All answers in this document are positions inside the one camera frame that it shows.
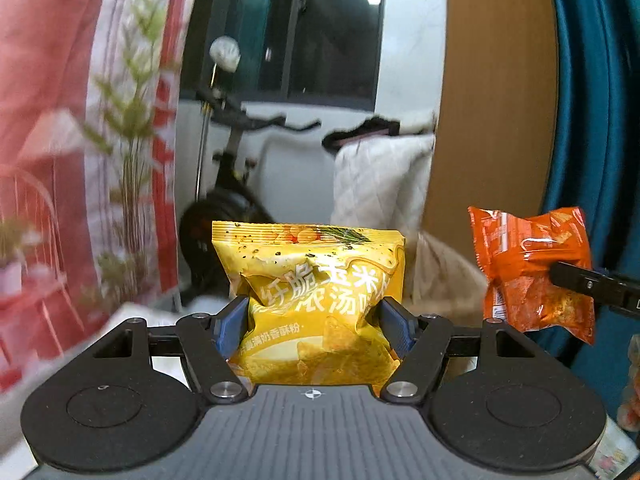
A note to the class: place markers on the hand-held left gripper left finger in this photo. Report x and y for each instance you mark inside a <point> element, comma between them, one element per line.
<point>231,326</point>

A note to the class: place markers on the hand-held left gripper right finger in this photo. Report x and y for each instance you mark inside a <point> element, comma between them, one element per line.
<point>398,325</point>

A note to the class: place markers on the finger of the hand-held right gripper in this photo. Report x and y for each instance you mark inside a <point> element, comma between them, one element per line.
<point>595,285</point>

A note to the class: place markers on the orange snack packet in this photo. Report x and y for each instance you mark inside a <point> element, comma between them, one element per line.
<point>530,270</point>

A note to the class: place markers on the yellow corn chip bag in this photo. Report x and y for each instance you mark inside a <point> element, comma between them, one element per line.
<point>320,300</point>

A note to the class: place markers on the black exercise bike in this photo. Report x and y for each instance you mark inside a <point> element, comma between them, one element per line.
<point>225,195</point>

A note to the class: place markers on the white quilted jacket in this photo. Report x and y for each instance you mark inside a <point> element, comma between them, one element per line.
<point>380,190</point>

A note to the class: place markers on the teal cloth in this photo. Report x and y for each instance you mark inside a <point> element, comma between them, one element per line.
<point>595,110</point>

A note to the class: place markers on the dark garment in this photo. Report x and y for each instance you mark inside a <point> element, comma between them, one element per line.
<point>367,127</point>

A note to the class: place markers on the wooden chair back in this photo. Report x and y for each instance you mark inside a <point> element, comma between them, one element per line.
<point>495,85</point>

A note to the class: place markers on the red white plant-print curtain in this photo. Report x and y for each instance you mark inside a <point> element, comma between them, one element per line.
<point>60,160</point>

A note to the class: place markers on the dark window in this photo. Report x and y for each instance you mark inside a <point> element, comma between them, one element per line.
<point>325,25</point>

